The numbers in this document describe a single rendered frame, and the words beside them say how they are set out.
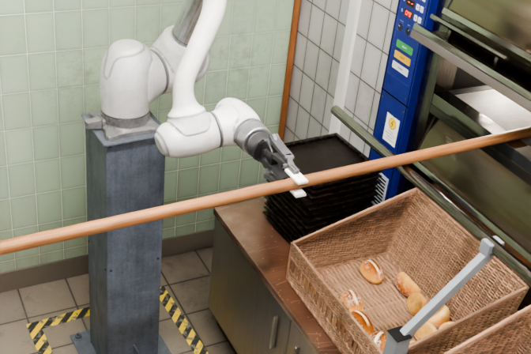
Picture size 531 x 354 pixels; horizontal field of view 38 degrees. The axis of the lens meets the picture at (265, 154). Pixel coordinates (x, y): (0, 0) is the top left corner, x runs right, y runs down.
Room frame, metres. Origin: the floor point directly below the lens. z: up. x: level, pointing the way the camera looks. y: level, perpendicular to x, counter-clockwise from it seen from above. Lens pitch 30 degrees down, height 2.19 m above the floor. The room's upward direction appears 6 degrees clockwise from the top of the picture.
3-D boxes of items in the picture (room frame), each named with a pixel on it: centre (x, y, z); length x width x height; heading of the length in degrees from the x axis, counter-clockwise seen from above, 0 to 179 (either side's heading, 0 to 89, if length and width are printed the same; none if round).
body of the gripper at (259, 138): (1.75, 0.00, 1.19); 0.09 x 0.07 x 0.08; 31
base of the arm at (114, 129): (2.15, 0.48, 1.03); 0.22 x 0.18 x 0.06; 123
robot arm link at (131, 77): (2.17, 0.45, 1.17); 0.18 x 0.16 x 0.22; 140
